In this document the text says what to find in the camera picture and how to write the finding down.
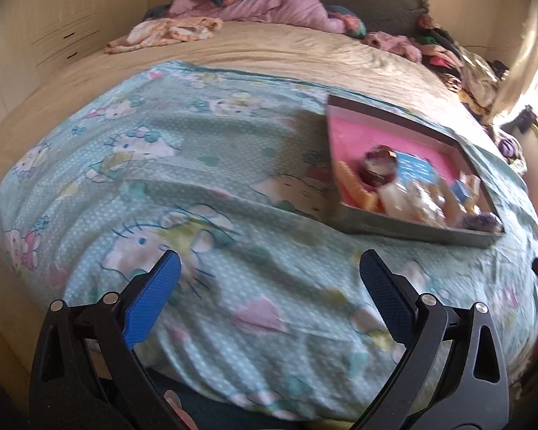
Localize dark bead bracelet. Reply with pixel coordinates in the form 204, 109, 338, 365
459, 212, 503, 233

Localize purple quilt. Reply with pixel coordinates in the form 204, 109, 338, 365
143, 0, 368, 39

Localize cartoon printed bedsheet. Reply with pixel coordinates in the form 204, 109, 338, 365
0, 60, 538, 422

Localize pile of clothes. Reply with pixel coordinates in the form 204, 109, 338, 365
415, 15, 509, 117

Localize dark teal cloth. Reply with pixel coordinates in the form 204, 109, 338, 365
148, 363, 306, 430

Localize beige spiral hair tie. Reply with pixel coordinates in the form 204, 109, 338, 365
338, 161, 364, 204

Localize clear crinkled plastic packet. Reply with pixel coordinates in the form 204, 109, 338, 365
406, 181, 451, 227

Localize cream amber hair clip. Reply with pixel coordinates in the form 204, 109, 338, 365
359, 188, 382, 211

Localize cream curtain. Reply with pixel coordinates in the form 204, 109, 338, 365
482, 0, 538, 126

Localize cream crumpled clothing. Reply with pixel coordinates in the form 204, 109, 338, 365
105, 17, 225, 54

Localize pink fuzzy cloth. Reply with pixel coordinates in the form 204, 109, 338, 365
362, 31, 424, 63

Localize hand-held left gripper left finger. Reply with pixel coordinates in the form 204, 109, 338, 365
29, 249, 184, 430

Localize beige bedspread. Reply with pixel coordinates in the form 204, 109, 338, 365
0, 20, 498, 189

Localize cream wardrobe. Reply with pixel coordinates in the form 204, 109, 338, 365
0, 0, 198, 113

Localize dark grey headboard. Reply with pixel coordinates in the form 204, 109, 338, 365
196, 0, 431, 37

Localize pearl earrings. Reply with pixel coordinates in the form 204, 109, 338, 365
379, 183, 413, 220

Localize white hair claw clip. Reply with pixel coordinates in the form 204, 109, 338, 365
459, 174, 482, 211

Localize small black object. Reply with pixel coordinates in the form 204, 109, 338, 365
513, 105, 538, 135

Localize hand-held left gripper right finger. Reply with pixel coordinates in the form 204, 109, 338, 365
353, 248, 511, 430

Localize grey cardboard box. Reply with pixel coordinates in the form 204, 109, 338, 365
326, 94, 507, 248

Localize bag of clothes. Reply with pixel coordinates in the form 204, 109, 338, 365
486, 123, 527, 173

